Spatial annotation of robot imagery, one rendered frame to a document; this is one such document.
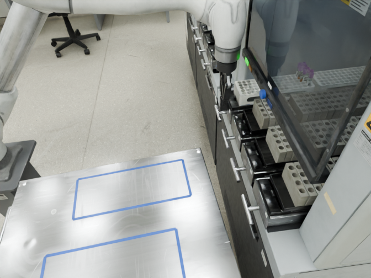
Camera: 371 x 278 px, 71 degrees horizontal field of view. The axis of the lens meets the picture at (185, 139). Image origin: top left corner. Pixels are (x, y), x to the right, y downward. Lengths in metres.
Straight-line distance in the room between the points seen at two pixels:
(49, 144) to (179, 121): 1.08
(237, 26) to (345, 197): 0.57
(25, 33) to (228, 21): 0.67
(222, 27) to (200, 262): 0.68
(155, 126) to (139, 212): 1.49
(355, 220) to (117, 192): 0.60
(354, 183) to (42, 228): 0.77
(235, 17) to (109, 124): 1.68
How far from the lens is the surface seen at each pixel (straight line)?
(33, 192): 0.95
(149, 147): 2.05
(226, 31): 0.89
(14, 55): 1.13
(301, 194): 0.75
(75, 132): 2.39
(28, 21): 1.05
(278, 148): 0.84
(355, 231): 0.65
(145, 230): 0.75
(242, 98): 1.05
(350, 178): 0.58
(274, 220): 0.80
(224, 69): 0.97
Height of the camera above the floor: 1.49
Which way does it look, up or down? 46 degrees down
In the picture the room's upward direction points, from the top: 5 degrees counter-clockwise
